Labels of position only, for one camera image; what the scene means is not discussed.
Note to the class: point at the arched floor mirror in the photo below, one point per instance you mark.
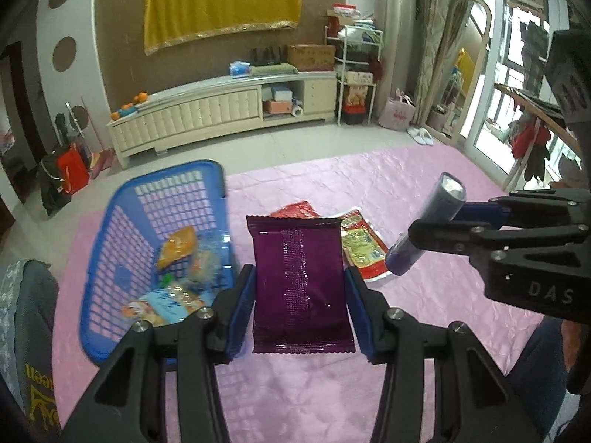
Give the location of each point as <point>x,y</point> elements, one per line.
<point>461,69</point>

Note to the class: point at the white paper roll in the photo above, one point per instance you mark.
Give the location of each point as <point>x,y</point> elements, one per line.
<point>298,110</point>

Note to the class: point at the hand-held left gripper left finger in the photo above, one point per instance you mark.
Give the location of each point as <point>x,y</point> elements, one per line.
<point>242,304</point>

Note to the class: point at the person's right leg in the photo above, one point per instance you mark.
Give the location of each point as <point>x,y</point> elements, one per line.
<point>540,355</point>

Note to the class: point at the brown round wall disc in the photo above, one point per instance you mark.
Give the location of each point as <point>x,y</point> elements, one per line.
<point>78,115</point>
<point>63,53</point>

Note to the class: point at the red and black crate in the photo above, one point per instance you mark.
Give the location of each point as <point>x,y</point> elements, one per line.
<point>355,115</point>

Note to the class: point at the clear snack packet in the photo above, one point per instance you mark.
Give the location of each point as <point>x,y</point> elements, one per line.
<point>207,263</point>

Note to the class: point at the red garment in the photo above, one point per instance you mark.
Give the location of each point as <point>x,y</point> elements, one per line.
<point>531,136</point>

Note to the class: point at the dark red box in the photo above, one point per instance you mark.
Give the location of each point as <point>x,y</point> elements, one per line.
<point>333,25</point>

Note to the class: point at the wooden drying rack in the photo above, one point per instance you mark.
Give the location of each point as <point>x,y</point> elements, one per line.
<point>521,101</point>

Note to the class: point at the red bag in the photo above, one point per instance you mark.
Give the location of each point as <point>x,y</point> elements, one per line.
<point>71,168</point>

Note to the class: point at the orange snack packet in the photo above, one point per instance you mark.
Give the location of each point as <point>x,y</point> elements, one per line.
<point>178,247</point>

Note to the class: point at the person's grey patterned clothing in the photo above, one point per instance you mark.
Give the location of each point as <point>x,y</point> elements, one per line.
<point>27,332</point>

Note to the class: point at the black garment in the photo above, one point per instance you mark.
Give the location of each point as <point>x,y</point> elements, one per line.
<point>538,161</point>

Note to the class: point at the brown cardboard box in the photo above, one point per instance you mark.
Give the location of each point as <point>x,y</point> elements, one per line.
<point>311,56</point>

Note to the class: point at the beige curtain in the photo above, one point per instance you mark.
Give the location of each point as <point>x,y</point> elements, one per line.
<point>436,9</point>

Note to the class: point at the red flat box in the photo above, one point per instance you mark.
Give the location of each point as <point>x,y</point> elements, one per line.
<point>345,9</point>

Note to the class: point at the light blue snack packet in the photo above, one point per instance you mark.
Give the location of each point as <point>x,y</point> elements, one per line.
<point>161,307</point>

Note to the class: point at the glass balcony door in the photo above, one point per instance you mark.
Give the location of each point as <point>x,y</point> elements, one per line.
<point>503,78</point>

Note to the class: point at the colourful gift bag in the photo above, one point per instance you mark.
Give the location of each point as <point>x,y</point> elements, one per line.
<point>101,161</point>

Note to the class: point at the green cushion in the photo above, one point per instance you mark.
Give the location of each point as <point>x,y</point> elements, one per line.
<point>274,69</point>

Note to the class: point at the blue tissue box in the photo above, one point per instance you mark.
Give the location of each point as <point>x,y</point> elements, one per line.
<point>240,69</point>

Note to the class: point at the white slipper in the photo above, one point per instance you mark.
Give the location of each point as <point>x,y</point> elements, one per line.
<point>418,134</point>
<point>427,136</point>

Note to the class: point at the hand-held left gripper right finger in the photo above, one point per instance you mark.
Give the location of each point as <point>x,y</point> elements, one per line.
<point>358,314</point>

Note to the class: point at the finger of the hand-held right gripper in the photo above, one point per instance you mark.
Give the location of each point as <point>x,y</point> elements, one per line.
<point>448,235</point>
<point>480,212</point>

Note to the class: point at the yellow cloth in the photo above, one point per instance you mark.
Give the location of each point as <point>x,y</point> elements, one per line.
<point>221,4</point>

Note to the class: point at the blue and orange toy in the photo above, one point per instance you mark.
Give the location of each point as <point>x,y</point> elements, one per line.
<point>122,113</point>

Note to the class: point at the cream tv cabinet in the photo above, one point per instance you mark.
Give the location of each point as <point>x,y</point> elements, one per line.
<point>198,113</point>

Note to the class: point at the black bag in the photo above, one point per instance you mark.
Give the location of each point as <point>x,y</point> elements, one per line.
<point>51,189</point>

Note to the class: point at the purple snack packet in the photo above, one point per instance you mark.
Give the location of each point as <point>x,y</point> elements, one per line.
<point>300,286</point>

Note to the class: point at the white plastic bags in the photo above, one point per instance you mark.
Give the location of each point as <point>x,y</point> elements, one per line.
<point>362,33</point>

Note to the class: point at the pink tote bag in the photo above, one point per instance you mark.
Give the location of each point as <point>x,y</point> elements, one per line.
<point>397,113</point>

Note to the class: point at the grey blue tube packet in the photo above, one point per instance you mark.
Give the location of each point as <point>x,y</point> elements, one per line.
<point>443,198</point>

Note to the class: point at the pink quilted mat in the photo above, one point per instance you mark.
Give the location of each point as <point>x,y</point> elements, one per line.
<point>369,180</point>

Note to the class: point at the green red white snack packet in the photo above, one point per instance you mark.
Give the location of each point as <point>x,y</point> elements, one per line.
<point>364,249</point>

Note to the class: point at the oranges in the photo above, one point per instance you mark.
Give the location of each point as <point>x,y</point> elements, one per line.
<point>141,98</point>

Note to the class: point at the orange box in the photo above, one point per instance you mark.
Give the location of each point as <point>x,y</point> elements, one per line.
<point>279,107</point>

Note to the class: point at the small green packet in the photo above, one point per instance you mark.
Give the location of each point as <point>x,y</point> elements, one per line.
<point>167,279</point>

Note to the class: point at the blue plastic basket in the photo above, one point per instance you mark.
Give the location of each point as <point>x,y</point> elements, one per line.
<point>122,277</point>

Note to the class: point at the dark hanging clothes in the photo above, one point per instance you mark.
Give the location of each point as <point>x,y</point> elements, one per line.
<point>533,41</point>

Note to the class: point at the white shelf rack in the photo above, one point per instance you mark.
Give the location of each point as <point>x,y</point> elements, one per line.
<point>339,74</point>

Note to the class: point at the orange printed bag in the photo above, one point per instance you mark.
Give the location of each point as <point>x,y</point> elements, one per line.
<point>358,94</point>

